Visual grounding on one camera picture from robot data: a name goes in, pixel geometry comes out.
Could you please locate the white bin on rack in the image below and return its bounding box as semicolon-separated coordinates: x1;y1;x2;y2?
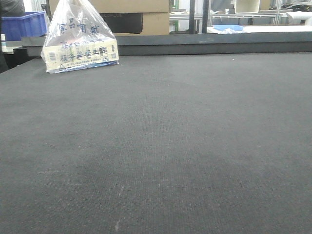
234;0;260;14

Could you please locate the large cardboard box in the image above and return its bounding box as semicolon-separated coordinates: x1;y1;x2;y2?
49;0;170;36

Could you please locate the blue tray far right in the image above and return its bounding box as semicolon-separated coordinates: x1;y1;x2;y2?
213;24;244;31

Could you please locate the clear printed plastic bag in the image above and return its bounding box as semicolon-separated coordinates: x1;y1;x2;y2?
40;0;120;74

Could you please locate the cream box inside bag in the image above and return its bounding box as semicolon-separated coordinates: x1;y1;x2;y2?
41;39;119;74

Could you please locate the blue crate far left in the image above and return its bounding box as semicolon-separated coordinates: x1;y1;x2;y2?
1;11;47;41

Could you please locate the black vertical post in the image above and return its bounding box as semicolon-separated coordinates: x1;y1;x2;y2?
188;0;195;35

